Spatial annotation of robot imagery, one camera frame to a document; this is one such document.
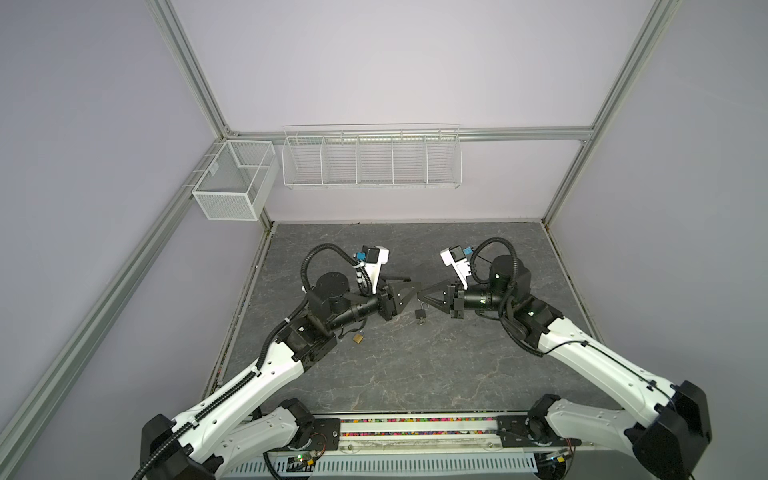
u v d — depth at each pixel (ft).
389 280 2.08
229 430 1.39
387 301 1.84
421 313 3.08
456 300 1.93
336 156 3.26
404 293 2.10
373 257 1.86
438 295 2.06
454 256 1.99
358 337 2.96
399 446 2.40
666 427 1.24
